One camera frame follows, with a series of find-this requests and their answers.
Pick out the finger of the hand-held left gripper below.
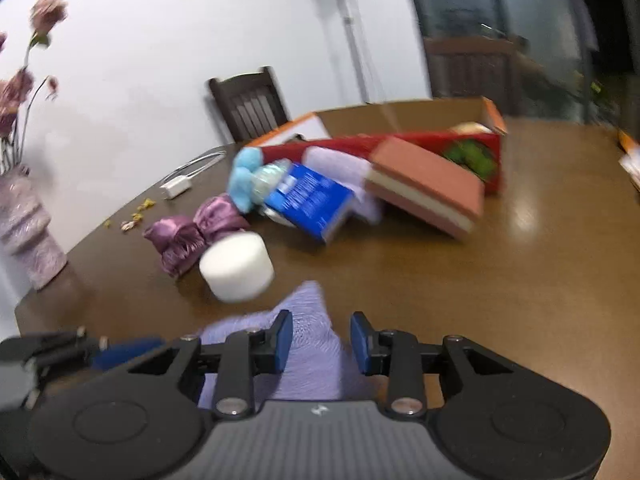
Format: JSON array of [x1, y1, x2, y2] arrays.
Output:
[[29, 326, 166, 372]]

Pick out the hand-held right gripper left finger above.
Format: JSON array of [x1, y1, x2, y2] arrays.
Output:
[[125, 310, 293, 420]]

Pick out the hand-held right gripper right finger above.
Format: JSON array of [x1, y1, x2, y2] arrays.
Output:
[[350, 311, 521, 418]]

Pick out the lavender knitted cloth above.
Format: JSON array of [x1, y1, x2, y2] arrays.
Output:
[[197, 281, 386, 408]]

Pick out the white foam cylinder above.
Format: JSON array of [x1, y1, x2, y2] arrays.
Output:
[[199, 232, 275, 303]]

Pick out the blue plush toy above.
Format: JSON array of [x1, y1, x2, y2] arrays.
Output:
[[228, 147, 266, 213]]

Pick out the red cardboard box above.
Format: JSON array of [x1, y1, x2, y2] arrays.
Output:
[[245, 97, 508, 196]]

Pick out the yellow candy wrappers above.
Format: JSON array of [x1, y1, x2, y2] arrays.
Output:
[[105, 199, 156, 233]]

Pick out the blue packet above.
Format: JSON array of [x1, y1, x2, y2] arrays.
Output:
[[263, 162, 356, 245]]

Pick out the pink textured vase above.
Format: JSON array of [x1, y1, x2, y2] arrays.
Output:
[[0, 164, 68, 291]]

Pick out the white charger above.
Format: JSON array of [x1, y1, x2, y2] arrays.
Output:
[[160, 176, 193, 201]]

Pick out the pink and cream sponge block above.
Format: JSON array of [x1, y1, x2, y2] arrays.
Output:
[[364, 137, 486, 243]]

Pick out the lavender yarn bundle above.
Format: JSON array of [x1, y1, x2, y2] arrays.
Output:
[[302, 147, 383, 223]]

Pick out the dark wooden chair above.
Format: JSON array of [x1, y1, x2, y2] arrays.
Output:
[[424, 35, 521, 113], [208, 66, 292, 143]]

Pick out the dried pink flower bouquet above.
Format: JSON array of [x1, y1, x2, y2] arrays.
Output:
[[0, 0, 71, 171]]

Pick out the studio light stand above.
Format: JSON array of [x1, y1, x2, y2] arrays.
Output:
[[300, 0, 386, 106]]

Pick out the orange snack wrapper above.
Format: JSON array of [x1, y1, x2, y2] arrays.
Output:
[[617, 127, 640, 191]]

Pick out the glass sliding door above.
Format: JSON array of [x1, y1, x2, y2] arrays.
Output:
[[400, 0, 640, 126]]

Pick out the white charger cable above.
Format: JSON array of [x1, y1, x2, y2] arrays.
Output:
[[167, 151, 228, 186]]

